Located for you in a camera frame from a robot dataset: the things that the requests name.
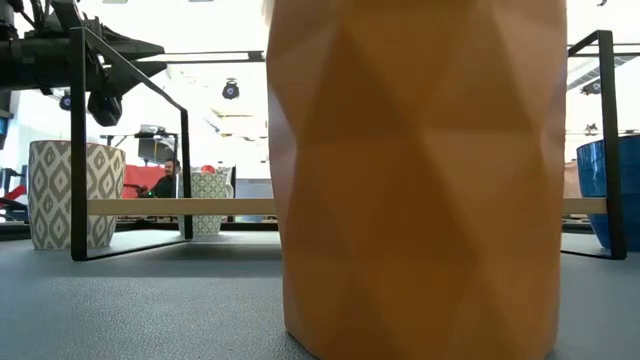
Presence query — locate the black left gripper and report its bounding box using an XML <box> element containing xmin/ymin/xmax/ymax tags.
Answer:
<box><xmin>87</xmin><ymin>27</ymin><xmax>169</xmax><ymax>97</ymax></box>

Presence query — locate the white green pattern mug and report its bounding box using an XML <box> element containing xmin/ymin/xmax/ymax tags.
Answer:
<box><xmin>177</xmin><ymin>171</ymin><xmax>235</xmax><ymax>237</ymax></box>

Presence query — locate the grey diamond pattern mug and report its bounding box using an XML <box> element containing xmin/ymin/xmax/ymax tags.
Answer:
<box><xmin>27</xmin><ymin>139</ymin><xmax>127</xmax><ymax>251</ymax></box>

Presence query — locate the brown faceted mug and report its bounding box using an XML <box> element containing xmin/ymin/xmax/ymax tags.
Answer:
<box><xmin>263</xmin><ymin>0</ymin><xmax>569</xmax><ymax>360</ymax></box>

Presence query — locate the blue mug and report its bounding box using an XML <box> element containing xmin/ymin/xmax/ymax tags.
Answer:
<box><xmin>575</xmin><ymin>133</ymin><xmax>640</xmax><ymax>252</ymax></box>

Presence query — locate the black computer monitor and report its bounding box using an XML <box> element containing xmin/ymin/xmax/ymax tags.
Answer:
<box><xmin>137</xmin><ymin>124</ymin><xmax>179</xmax><ymax>164</ymax></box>

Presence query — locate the black metal rack wood shelf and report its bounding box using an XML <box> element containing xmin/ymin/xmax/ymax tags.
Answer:
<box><xmin>68</xmin><ymin>27</ymin><xmax>629</xmax><ymax>262</ymax></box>

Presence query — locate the red sofa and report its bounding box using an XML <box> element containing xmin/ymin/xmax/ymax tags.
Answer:
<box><xmin>122</xmin><ymin>164</ymin><xmax>166</xmax><ymax>200</ymax></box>

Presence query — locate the person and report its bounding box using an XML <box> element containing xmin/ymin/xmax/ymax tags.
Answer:
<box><xmin>148</xmin><ymin>157</ymin><xmax>182</xmax><ymax>200</ymax></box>

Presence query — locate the grey cabinet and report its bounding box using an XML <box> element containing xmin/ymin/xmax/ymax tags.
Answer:
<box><xmin>234</xmin><ymin>178</ymin><xmax>274</xmax><ymax>224</ymax></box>

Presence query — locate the dark grey-blue table mat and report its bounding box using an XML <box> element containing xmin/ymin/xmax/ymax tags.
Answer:
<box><xmin>0</xmin><ymin>230</ymin><xmax>640</xmax><ymax>360</ymax></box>

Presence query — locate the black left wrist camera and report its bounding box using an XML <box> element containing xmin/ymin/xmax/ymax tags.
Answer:
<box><xmin>87</xmin><ymin>89</ymin><xmax>124</xmax><ymax>128</ymax></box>

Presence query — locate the black metal table frame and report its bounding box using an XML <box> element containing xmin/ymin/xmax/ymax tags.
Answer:
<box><xmin>0</xmin><ymin>42</ymin><xmax>640</xmax><ymax>242</ymax></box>

